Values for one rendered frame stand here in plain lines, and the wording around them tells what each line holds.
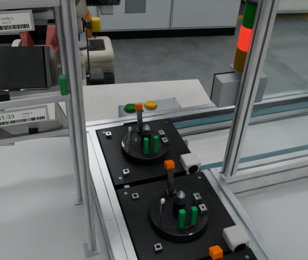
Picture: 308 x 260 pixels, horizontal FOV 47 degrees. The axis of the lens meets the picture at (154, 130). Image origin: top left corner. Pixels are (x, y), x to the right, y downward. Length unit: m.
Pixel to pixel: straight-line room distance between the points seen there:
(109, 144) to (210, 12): 3.35
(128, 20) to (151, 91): 2.60
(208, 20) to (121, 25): 1.00
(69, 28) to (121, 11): 3.45
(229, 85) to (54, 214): 0.57
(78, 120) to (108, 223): 0.30
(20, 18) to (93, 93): 0.96
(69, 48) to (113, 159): 0.48
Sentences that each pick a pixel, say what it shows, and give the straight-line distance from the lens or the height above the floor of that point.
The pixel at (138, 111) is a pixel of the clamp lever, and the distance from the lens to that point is 1.01.
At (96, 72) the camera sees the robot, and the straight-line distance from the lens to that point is 1.86.
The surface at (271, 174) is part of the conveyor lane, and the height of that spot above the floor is 0.93.
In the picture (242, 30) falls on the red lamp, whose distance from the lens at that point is 0.80.
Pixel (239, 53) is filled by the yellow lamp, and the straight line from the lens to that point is 0.82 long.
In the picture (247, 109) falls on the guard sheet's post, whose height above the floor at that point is 1.18.
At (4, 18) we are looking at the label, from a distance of 0.56.
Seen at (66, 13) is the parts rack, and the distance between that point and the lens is 0.56.
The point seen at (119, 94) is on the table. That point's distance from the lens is 1.47.
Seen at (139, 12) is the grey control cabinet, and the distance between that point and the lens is 4.04.
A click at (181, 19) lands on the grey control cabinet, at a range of 4.18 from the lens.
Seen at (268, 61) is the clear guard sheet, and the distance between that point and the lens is 0.83.
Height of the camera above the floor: 1.63
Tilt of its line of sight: 37 degrees down
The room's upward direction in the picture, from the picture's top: 3 degrees clockwise
